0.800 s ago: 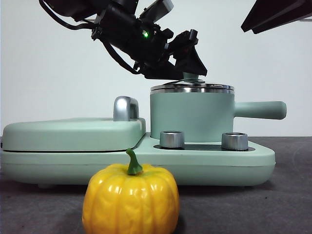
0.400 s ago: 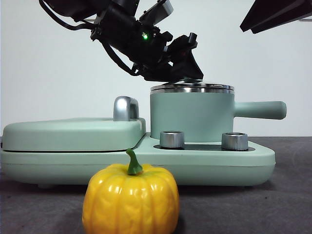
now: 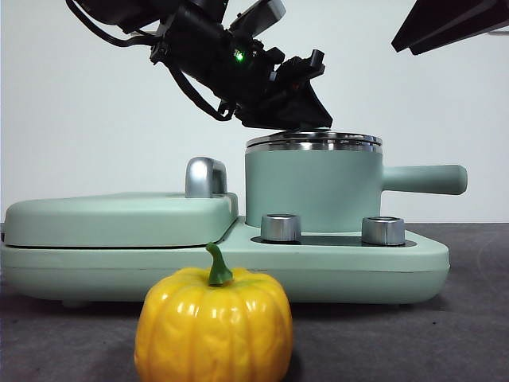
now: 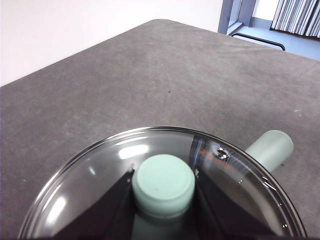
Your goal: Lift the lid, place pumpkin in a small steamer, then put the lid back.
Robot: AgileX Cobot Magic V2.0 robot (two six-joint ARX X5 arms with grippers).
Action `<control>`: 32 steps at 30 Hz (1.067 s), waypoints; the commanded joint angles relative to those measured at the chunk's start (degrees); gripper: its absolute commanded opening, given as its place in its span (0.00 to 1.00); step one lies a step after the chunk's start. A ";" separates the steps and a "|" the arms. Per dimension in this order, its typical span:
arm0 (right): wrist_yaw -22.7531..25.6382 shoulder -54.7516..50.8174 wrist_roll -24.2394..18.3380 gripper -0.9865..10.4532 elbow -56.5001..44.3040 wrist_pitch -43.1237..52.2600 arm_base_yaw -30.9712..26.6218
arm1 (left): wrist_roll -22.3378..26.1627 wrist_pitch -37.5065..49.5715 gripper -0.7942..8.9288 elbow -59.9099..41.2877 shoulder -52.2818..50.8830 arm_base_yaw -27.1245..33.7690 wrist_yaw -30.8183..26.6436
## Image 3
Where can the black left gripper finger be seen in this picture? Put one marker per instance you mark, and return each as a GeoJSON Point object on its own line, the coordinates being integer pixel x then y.
{"type": "Point", "coordinates": [306, 113]}

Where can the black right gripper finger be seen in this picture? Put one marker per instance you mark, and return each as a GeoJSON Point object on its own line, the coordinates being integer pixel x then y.
{"type": "Point", "coordinates": [437, 20]}
{"type": "Point", "coordinates": [469, 33]}

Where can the glass lid with green knob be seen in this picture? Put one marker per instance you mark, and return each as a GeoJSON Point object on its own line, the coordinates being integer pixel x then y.
{"type": "Point", "coordinates": [350, 139]}

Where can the yellow pumpkin with green stem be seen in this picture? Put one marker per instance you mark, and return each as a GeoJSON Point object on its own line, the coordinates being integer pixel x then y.
{"type": "Point", "coordinates": [214, 326]}

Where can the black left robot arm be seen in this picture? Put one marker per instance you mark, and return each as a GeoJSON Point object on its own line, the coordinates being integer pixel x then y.
{"type": "Point", "coordinates": [199, 51]}

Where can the silver control knob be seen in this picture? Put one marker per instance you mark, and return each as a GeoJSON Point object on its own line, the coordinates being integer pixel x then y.
{"type": "Point", "coordinates": [383, 231]}
{"type": "Point", "coordinates": [280, 228]}

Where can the green breakfast machine base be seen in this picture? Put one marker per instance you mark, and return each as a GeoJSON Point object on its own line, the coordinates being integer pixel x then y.
{"type": "Point", "coordinates": [358, 270]}

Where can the green griddle cover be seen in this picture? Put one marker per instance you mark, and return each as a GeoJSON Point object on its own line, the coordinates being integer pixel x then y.
{"type": "Point", "coordinates": [119, 223]}

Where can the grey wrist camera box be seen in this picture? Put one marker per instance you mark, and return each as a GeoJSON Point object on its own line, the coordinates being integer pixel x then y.
{"type": "Point", "coordinates": [260, 16]}

